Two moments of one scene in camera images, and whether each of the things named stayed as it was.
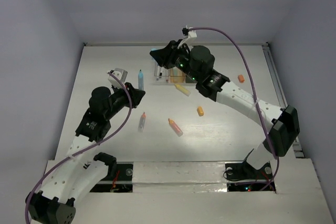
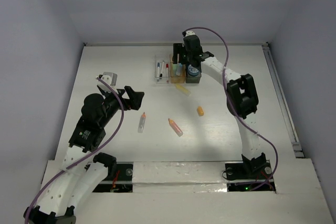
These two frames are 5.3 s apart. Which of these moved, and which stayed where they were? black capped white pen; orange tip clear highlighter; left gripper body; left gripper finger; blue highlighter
Moved: blue highlighter
Stayed: left gripper body; black capped white pen; left gripper finger; orange tip clear highlighter
